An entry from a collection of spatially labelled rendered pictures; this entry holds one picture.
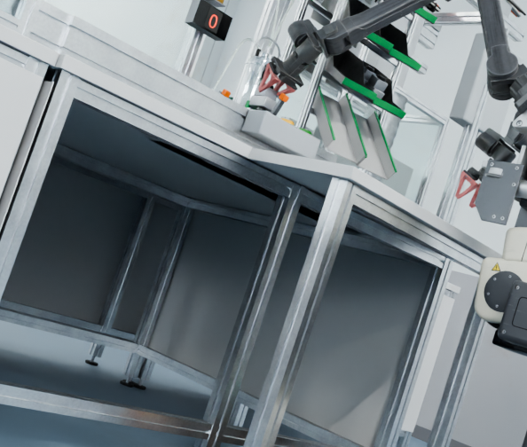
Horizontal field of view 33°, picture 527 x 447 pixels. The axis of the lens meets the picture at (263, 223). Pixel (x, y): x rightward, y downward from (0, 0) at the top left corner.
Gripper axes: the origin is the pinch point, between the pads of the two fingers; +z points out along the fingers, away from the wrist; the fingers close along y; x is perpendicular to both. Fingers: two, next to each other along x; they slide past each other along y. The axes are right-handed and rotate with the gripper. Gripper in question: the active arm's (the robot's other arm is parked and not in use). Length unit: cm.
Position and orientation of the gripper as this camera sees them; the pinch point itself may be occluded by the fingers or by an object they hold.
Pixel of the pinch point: (266, 92)
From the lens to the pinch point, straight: 255.0
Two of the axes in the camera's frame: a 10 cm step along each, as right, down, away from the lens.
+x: 2.8, 7.3, -6.2
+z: -6.8, 6.1, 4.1
